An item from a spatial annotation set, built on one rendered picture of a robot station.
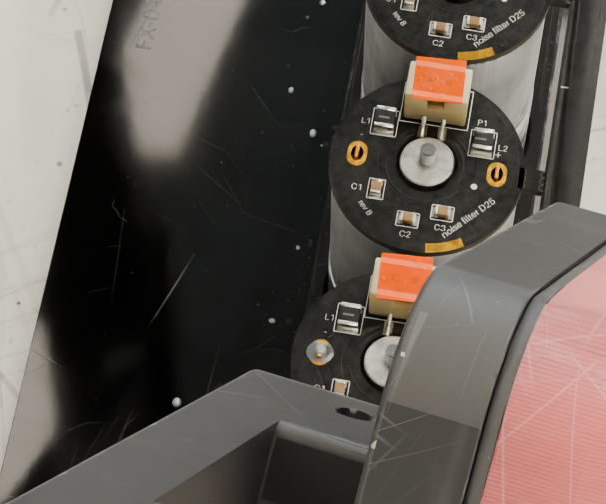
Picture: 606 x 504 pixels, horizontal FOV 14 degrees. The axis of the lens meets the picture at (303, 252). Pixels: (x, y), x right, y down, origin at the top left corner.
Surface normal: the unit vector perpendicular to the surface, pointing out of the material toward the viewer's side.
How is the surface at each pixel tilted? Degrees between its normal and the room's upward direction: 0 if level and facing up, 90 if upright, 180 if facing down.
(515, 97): 90
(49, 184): 0
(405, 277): 0
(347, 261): 90
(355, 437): 56
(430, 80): 0
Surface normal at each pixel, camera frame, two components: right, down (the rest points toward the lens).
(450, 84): 0.00, -0.43
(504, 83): 0.54, 0.76
